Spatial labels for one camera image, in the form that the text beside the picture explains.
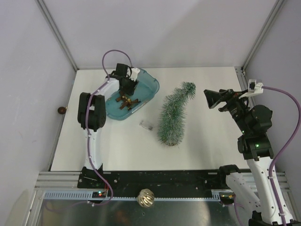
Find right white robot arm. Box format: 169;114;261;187
204;89;301;226

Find small frosted christmas tree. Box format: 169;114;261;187
157;81;196;146

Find dark brown ball ornament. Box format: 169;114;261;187
57;106;67;115

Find gold mirror ball ornament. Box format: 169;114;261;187
137;189;155;208

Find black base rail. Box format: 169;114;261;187
77;165;241;197

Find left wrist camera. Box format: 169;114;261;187
129;67;140;81

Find white slotted cable duct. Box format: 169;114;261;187
44;191;220;202

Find teal plastic bin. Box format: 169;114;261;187
105;69;160;121

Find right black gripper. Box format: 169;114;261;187
204;89;251;134

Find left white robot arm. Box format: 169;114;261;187
77;63;141;170

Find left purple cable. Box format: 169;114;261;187
44;49;134;212

